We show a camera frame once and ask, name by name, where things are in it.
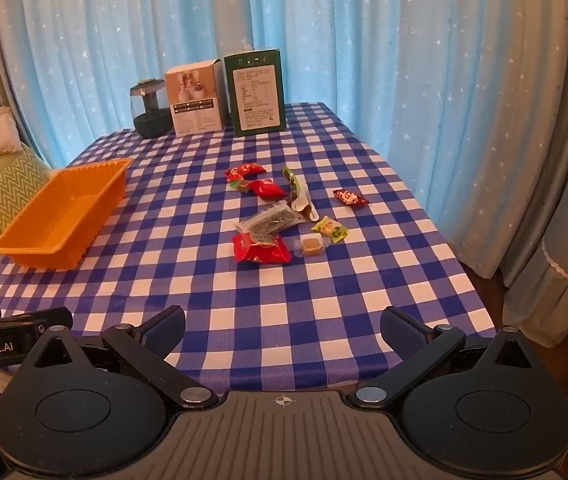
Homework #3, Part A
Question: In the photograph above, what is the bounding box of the red cartoon candy packet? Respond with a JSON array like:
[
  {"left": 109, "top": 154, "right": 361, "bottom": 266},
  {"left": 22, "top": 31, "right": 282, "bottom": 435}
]
[{"left": 225, "top": 162, "right": 267, "bottom": 182}]

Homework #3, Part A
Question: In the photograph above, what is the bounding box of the green carton box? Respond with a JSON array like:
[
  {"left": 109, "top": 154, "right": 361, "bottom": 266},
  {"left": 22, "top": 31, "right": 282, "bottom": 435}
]
[{"left": 224, "top": 49, "right": 286, "bottom": 136}]

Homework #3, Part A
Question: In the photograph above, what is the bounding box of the orange plastic tray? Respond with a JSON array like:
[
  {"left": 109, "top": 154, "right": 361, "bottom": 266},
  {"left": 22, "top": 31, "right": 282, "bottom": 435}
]
[{"left": 0, "top": 158, "right": 132, "bottom": 270}]

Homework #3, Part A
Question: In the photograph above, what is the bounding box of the green chevron cushion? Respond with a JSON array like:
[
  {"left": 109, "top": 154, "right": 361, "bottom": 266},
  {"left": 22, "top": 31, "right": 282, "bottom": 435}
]
[{"left": 0, "top": 148, "right": 49, "bottom": 236}]

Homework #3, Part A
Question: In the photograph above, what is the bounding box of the green small candy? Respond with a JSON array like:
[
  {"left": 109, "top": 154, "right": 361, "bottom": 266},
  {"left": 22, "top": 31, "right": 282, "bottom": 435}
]
[{"left": 229, "top": 179, "right": 250, "bottom": 193}]

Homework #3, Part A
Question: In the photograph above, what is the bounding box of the dark red small candy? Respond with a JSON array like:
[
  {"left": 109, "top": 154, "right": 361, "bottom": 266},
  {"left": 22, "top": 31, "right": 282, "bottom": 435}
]
[{"left": 333, "top": 188, "right": 369, "bottom": 208}]

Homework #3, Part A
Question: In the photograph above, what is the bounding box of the grey seaweed snack packet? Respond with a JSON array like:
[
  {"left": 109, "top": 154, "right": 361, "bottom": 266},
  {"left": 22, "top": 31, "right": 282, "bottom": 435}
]
[{"left": 235, "top": 200, "right": 307, "bottom": 235}]

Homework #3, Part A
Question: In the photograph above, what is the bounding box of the blue white checkered tablecloth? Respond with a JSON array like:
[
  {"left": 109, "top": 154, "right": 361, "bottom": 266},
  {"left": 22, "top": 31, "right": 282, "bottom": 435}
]
[{"left": 0, "top": 103, "right": 494, "bottom": 392}]

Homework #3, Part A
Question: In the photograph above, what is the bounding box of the long green white snack packet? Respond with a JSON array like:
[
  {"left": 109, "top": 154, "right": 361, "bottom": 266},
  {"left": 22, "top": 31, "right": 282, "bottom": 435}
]
[{"left": 283, "top": 167, "right": 320, "bottom": 222}]

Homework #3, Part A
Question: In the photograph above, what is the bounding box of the clear brown candy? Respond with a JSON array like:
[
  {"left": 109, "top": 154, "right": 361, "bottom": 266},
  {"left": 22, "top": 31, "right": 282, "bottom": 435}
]
[{"left": 293, "top": 232, "right": 326, "bottom": 258}]

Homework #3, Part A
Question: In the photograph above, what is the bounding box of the yellow green candy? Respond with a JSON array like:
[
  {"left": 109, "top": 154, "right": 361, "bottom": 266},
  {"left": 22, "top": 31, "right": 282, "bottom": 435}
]
[{"left": 311, "top": 216, "right": 349, "bottom": 244}]

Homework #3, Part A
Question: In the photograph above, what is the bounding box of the red square snack packet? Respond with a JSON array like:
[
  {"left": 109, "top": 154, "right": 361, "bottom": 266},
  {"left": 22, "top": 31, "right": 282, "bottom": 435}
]
[{"left": 247, "top": 179, "right": 288, "bottom": 202}]

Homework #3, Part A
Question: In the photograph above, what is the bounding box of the large red snack packet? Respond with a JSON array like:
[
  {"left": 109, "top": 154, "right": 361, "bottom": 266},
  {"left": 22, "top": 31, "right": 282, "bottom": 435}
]
[{"left": 233, "top": 232, "right": 291, "bottom": 264}]

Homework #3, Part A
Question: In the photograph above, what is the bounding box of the light blue star curtain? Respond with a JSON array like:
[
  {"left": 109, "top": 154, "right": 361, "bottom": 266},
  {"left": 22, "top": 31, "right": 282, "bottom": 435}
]
[{"left": 0, "top": 0, "right": 568, "bottom": 280}]

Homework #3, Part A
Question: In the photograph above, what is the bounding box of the white beige product box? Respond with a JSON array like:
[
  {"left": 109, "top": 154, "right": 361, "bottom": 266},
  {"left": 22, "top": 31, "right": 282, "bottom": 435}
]
[{"left": 165, "top": 58, "right": 227, "bottom": 136}]

